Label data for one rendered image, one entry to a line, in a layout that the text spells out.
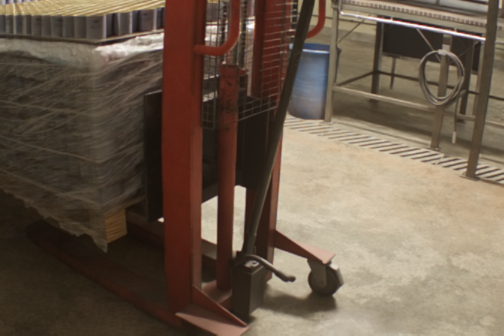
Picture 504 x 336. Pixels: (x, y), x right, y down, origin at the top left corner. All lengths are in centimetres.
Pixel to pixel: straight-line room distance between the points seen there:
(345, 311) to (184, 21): 138
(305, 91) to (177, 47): 322
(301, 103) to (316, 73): 30
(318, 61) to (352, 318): 290
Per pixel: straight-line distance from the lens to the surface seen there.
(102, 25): 177
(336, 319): 235
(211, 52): 165
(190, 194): 184
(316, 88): 487
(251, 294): 220
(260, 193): 200
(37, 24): 204
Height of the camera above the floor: 140
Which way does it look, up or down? 18 degrees down
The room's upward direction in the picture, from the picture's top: 3 degrees clockwise
